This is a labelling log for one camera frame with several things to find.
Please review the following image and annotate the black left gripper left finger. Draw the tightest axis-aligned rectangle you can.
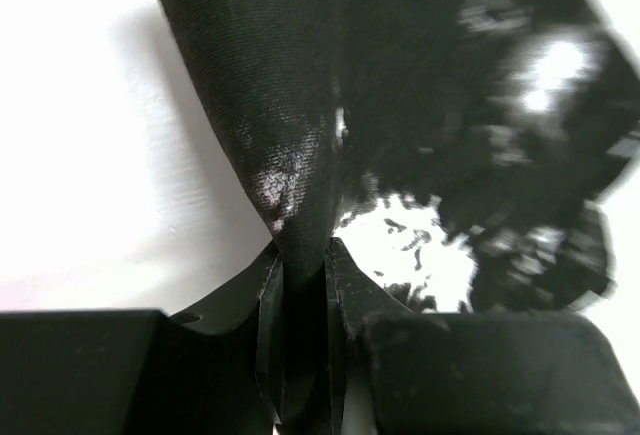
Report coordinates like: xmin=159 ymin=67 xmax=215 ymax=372
xmin=1 ymin=249 xmax=277 ymax=434

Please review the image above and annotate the black white tie-dye shirt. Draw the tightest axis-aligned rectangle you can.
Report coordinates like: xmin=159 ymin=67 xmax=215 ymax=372
xmin=142 ymin=0 xmax=640 ymax=314

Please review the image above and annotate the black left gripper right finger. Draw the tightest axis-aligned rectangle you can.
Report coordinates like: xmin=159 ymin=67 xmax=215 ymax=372
xmin=325 ymin=238 xmax=635 ymax=434

